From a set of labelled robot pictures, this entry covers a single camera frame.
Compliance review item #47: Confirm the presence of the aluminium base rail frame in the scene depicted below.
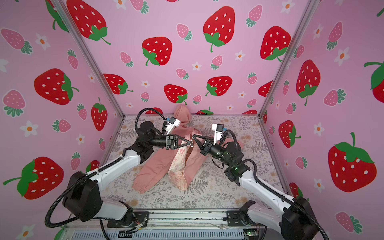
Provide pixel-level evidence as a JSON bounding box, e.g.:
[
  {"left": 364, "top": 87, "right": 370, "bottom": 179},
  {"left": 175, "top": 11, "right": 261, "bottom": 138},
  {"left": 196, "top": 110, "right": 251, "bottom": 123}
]
[{"left": 59, "top": 208, "right": 283, "bottom": 240}]

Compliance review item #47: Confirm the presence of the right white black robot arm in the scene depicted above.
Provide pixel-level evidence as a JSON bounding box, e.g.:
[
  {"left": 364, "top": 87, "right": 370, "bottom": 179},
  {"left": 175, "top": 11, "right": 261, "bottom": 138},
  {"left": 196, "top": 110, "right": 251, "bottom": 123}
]
[{"left": 193, "top": 135, "right": 329, "bottom": 240}]

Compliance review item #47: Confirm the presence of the right aluminium corner post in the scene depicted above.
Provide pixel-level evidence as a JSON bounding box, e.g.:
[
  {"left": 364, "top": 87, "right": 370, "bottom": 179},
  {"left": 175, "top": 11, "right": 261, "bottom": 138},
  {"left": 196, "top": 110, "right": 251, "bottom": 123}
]
[{"left": 259, "top": 0, "right": 320, "bottom": 118}]

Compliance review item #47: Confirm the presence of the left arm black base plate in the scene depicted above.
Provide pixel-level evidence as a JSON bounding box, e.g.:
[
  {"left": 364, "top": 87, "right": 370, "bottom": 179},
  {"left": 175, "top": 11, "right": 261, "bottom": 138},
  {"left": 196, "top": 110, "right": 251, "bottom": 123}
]
[{"left": 107, "top": 211, "right": 150, "bottom": 229}]

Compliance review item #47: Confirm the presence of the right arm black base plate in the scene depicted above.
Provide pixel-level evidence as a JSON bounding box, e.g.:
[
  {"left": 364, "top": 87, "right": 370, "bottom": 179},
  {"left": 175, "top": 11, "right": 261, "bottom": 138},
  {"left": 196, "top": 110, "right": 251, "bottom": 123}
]
[{"left": 222, "top": 210, "right": 265, "bottom": 227}]

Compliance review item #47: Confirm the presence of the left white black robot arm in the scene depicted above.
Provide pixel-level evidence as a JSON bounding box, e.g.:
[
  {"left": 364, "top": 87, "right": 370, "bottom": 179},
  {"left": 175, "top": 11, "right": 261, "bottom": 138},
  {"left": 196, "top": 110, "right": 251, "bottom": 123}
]
[{"left": 45, "top": 117, "right": 191, "bottom": 228}]

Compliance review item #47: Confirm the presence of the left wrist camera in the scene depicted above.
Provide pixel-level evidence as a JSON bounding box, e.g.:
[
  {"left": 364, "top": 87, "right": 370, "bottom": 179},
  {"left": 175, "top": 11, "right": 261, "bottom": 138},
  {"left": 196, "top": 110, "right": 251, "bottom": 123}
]
[{"left": 165, "top": 117, "right": 181, "bottom": 135}]

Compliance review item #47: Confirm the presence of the aluminium corner post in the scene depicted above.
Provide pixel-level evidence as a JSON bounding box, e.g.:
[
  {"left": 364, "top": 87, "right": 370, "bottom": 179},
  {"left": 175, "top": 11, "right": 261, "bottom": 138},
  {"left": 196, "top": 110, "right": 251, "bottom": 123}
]
[
  {"left": 53, "top": 0, "right": 125, "bottom": 119},
  {"left": 259, "top": 0, "right": 320, "bottom": 118}
]

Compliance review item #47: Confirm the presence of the pink hooded zip jacket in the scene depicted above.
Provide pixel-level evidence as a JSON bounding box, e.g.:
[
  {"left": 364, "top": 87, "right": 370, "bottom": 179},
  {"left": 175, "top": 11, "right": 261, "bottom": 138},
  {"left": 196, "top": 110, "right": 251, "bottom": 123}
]
[{"left": 131, "top": 104, "right": 241, "bottom": 194}]

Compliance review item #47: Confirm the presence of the left aluminium corner post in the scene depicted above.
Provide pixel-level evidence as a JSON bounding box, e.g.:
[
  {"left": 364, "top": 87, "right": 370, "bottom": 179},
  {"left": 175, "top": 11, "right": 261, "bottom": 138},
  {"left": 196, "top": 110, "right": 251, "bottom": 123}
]
[{"left": 53, "top": 0, "right": 125, "bottom": 119}]

